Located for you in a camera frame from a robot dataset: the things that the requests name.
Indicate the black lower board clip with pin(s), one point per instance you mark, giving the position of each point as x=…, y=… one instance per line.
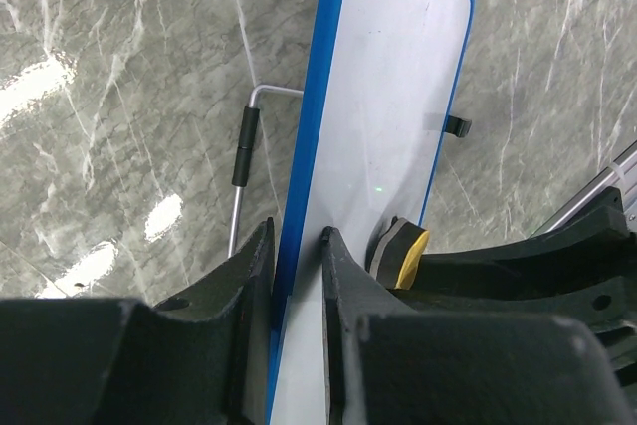
x=447, y=124

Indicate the aluminium front rail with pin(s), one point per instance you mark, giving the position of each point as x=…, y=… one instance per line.
x=620, y=174

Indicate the yellow whiteboard eraser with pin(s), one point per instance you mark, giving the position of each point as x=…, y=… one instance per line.
x=393, y=258

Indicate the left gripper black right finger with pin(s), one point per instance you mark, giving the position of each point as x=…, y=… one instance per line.
x=389, y=364

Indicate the metal whiteboard kickstand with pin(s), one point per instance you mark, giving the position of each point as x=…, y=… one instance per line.
x=245, y=150

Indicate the blue-framed whiteboard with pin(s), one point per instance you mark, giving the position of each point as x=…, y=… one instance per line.
x=379, y=86

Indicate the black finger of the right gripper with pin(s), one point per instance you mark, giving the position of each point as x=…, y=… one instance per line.
x=590, y=248
x=607, y=308

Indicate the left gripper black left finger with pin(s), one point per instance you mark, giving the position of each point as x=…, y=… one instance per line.
x=199, y=357

